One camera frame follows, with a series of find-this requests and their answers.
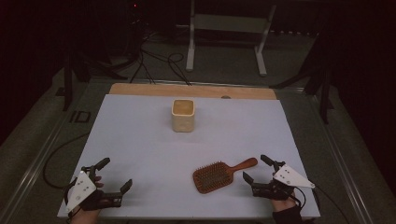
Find black floor cables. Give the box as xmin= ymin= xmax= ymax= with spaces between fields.
xmin=129 ymin=31 xmax=192 ymax=87

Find left hand-held gripper cable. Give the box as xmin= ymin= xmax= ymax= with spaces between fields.
xmin=42 ymin=133 xmax=91 ymax=190

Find white metal stand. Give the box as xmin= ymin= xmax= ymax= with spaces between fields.
xmin=185 ymin=0 xmax=277 ymax=77

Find person's left hand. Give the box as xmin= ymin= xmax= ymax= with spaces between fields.
xmin=70 ymin=175 xmax=106 ymax=224

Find person's right hand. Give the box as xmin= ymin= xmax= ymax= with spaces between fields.
xmin=270 ymin=191 xmax=297 ymax=215

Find beige square container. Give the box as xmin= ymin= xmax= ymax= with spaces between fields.
xmin=171 ymin=98 xmax=196 ymax=133

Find white table mat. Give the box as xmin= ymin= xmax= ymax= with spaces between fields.
xmin=56 ymin=93 xmax=321 ymax=218

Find black stand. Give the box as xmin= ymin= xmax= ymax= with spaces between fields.
xmin=60 ymin=50 xmax=129 ymax=112
xmin=269 ymin=31 xmax=334 ymax=125

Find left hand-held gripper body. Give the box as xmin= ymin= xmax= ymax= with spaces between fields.
xmin=64 ymin=170 xmax=123 ymax=215

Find right hand-held gripper cable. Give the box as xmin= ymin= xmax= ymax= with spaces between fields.
xmin=311 ymin=183 xmax=350 ymax=224

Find hand-held gripper cable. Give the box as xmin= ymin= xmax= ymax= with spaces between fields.
xmin=311 ymin=183 xmax=350 ymax=224
xmin=42 ymin=133 xmax=91 ymax=190

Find wooden paddle hairbrush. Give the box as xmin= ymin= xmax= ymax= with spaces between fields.
xmin=191 ymin=157 xmax=259 ymax=195

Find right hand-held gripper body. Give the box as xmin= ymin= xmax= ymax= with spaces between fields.
xmin=250 ymin=163 xmax=317 ymax=202

